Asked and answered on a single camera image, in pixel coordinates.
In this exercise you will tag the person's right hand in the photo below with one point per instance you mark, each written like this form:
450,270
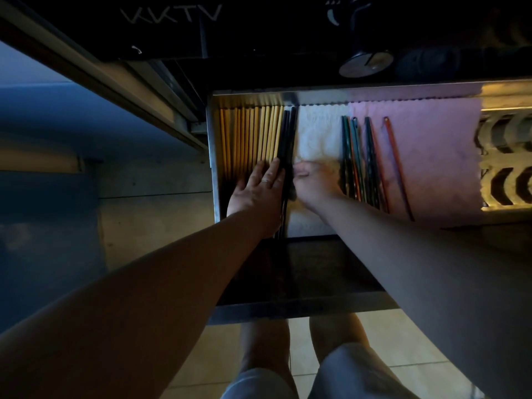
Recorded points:
320,182

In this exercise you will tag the person's left hand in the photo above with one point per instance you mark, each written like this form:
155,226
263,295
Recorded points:
259,199

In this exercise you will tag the black chopstick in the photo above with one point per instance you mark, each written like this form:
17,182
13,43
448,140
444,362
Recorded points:
288,137
293,128

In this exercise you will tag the row of pale wooden chopsticks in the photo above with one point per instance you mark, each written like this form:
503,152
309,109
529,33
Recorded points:
249,137

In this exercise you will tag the steel kitchen drawer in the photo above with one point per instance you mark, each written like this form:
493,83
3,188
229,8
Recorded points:
299,278

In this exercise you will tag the person's right forearm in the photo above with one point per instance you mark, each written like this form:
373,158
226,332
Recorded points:
449,278

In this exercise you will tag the person's left forearm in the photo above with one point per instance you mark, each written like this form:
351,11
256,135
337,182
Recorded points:
137,311

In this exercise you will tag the white towel liner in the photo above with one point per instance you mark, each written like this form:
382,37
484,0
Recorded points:
320,132

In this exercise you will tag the pink towel liner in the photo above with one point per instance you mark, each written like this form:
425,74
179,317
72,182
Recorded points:
436,162

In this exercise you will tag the person's left leg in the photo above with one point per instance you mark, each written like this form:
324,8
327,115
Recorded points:
264,349

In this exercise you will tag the person's leg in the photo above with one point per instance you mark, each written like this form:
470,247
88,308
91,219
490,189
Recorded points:
264,349
336,332

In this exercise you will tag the person's right leg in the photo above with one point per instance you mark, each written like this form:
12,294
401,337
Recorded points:
336,332

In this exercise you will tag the round grey stove knob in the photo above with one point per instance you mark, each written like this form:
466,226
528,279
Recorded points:
365,64

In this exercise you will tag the grey shorts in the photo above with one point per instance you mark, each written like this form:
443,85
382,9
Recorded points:
357,378

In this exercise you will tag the blue cabinet door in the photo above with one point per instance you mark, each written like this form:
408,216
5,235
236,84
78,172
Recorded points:
45,245

